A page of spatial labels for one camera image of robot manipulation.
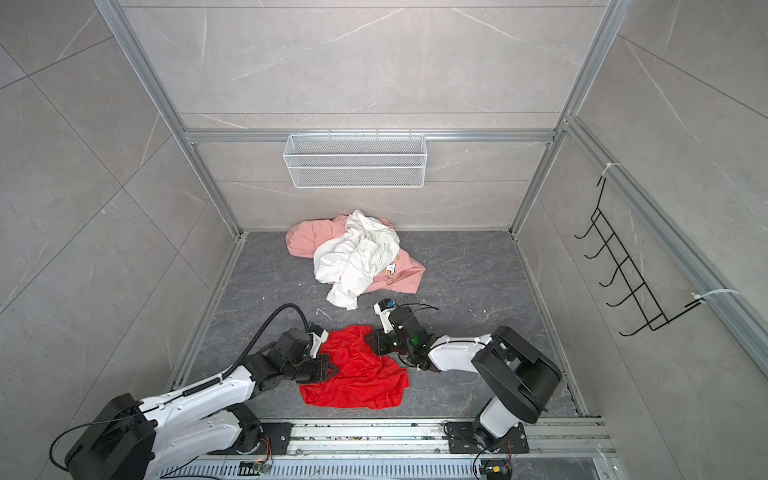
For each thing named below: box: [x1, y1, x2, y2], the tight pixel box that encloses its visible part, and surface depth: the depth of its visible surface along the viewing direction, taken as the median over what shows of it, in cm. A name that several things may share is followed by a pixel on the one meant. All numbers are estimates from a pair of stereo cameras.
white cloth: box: [313, 209, 400, 311], surface depth 102 cm
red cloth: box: [299, 325, 410, 409], surface depth 81 cm
